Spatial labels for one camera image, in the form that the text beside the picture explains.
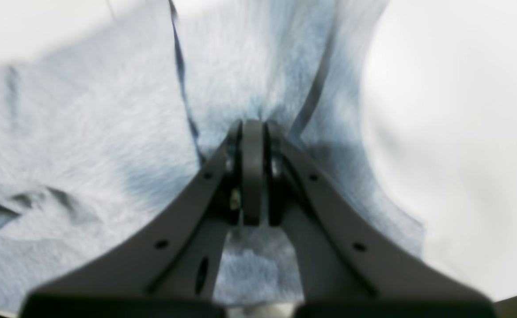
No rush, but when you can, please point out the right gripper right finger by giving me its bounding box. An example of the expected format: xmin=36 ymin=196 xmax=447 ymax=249
xmin=241 ymin=120 xmax=496 ymax=318

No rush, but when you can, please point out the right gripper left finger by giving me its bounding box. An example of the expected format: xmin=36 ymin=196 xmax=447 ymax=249
xmin=20 ymin=121 xmax=243 ymax=318

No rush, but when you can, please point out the grey T-shirt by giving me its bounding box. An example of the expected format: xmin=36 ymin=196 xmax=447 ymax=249
xmin=0 ymin=0 xmax=425 ymax=313

